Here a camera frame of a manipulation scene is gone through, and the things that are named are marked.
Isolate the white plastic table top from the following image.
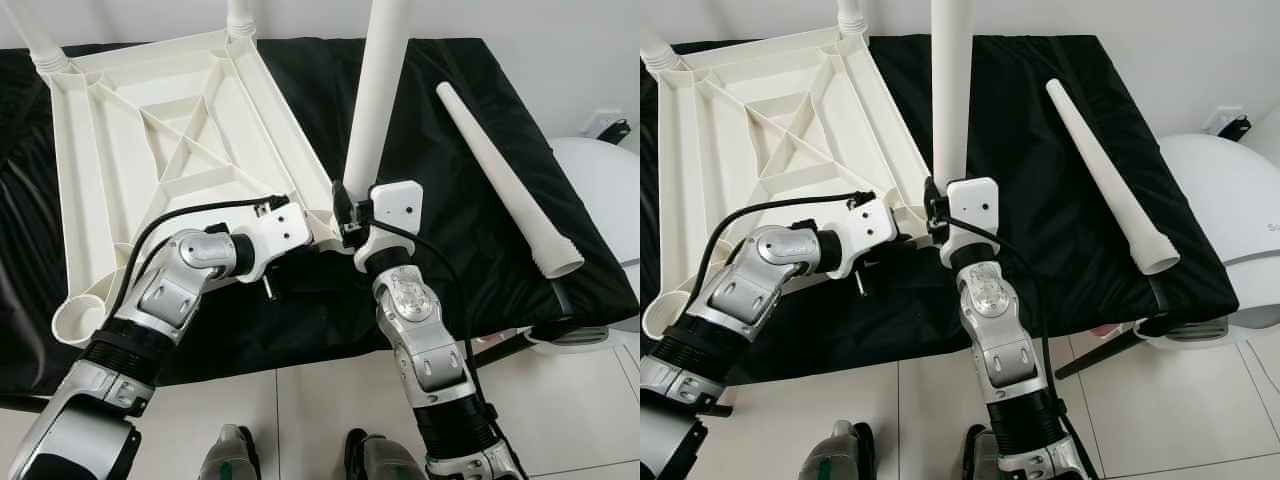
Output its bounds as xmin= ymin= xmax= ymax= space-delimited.
xmin=50 ymin=30 xmax=356 ymax=348
xmin=640 ymin=25 xmax=946 ymax=341

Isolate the white dome appliance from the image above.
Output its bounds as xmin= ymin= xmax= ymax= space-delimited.
xmin=548 ymin=135 xmax=641 ymax=351
xmin=1140 ymin=133 xmax=1280 ymax=351

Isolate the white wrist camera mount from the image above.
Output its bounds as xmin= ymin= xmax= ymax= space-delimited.
xmin=940 ymin=177 xmax=1001 ymax=269
xmin=820 ymin=198 xmax=899 ymax=279
xmin=355 ymin=180 xmax=423 ymax=273
xmin=235 ymin=200 xmax=313 ymax=283

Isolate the grey right robot foot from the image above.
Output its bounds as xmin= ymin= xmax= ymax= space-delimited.
xmin=343 ymin=430 xmax=431 ymax=480
xmin=963 ymin=425 xmax=1036 ymax=480

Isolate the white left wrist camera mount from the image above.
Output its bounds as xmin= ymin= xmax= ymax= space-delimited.
xmin=820 ymin=198 xmax=899 ymax=279
xmin=235 ymin=200 xmax=313 ymax=283

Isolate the grey robot foot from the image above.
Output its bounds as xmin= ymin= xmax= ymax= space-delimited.
xmin=343 ymin=430 xmax=431 ymax=480
xmin=200 ymin=425 xmax=263 ymax=480
xmin=963 ymin=425 xmax=1036 ymax=480
xmin=800 ymin=420 xmax=876 ymax=480

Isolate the grey left robot foot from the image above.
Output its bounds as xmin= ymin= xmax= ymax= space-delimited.
xmin=200 ymin=425 xmax=263 ymax=480
xmin=800 ymin=420 xmax=876 ymax=480

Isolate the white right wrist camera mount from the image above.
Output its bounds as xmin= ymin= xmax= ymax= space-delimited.
xmin=940 ymin=177 xmax=1001 ymax=269
xmin=355 ymin=180 xmax=423 ymax=273

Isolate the black padded bed cover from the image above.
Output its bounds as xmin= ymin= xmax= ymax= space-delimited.
xmin=640 ymin=35 xmax=1241 ymax=386
xmin=0 ymin=38 xmax=639 ymax=396

